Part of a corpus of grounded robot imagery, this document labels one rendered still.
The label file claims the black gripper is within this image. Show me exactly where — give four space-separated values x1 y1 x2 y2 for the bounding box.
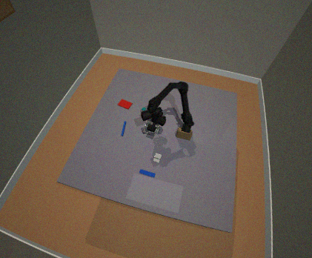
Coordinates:
147 112 163 132

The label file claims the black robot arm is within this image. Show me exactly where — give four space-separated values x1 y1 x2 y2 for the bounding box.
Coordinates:
141 82 194 133

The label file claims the red flat square plate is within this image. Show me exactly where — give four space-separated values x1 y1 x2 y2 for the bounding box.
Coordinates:
117 99 132 109

